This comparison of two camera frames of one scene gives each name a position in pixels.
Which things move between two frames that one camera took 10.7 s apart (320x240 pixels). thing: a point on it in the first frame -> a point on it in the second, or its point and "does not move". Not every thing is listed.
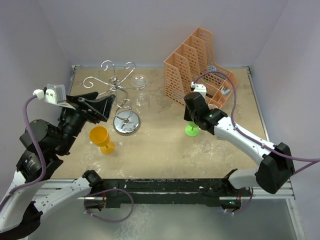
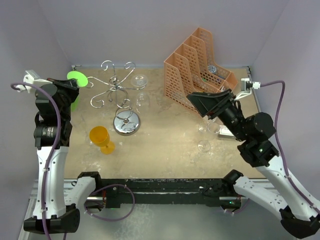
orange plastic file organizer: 190,64 does not move
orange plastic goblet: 99,135 does not move
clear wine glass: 139,82 does not move
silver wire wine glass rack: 126,121 does not move
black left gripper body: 94,115 -> 68,93
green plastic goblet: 191,129 -> 82,81
